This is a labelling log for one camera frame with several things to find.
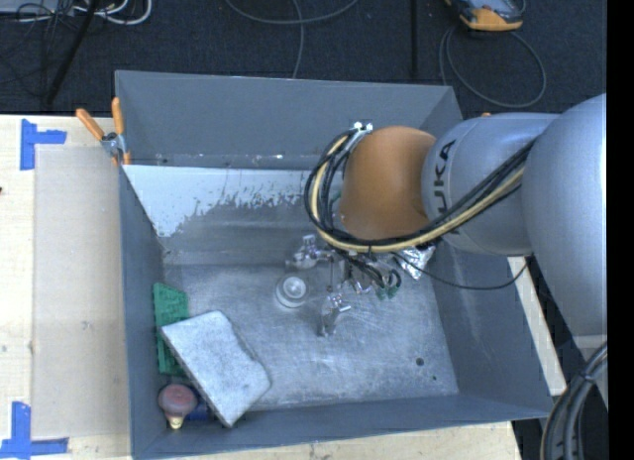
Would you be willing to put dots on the grey metal bin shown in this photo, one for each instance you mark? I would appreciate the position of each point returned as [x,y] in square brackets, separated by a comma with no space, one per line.
[297,349]

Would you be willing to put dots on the small blue object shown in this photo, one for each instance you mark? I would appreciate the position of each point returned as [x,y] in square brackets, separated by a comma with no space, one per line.
[202,411]

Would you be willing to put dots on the red round knob brass tip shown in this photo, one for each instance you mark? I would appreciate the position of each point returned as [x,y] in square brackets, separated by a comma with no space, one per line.
[176,398]

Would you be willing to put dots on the grey-white flat sponge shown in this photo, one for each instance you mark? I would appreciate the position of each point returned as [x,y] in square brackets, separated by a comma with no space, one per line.
[218,364]

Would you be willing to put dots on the dark green flat block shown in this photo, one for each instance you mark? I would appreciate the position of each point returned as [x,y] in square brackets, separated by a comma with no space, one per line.
[168,304]

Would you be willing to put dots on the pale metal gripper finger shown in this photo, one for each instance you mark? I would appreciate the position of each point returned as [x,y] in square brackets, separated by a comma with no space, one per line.
[306,253]
[331,314]

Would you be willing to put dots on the pale cardboard board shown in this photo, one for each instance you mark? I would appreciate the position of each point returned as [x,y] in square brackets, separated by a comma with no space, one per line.
[74,299]

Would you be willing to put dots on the crumpled silver foil packet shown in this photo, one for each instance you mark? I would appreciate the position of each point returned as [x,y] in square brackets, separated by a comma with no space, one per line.
[415,260]

